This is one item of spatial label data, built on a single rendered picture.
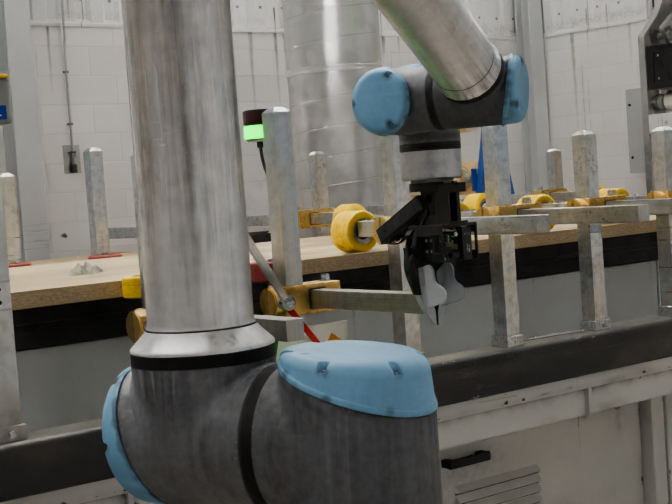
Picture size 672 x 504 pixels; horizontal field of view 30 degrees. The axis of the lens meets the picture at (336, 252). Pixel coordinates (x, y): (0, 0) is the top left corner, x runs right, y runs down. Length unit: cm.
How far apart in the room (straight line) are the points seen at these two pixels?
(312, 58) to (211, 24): 488
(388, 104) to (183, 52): 50
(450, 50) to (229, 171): 39
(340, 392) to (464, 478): 157
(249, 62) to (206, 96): 967
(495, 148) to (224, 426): 128
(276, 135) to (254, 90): 885
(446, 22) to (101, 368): 95
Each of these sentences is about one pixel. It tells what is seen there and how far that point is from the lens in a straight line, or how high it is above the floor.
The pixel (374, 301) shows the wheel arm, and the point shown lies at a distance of 196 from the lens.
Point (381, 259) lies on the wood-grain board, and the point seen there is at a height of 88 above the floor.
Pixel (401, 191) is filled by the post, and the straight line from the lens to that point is 223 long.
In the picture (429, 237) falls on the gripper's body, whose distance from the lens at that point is 183.
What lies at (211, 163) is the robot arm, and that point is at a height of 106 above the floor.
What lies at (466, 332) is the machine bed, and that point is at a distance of 263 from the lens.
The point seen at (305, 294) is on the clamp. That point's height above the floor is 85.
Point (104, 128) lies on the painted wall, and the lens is 1009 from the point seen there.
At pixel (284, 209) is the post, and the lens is 208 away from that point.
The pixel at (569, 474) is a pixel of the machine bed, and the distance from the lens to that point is 294.
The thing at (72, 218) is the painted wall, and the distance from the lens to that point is 990.
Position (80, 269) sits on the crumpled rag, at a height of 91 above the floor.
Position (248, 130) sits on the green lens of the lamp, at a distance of 212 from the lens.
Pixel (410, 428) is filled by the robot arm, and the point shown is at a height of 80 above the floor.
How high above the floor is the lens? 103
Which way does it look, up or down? 3 degrees down
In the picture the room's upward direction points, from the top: 4 degrees counter-clockwise
